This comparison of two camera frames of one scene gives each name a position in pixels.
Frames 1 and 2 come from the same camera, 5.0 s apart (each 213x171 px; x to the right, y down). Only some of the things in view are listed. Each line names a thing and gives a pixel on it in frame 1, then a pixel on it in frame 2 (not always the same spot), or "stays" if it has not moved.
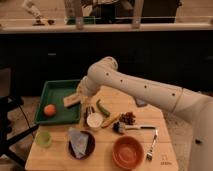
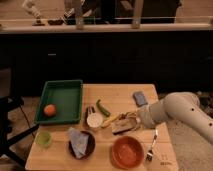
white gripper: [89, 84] to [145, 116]
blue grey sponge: [140, 102] stays
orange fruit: [49, 110] stays
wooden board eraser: [68, 101] to [121, 126]
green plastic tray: [51, 108] stays
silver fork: [149, 155] stays
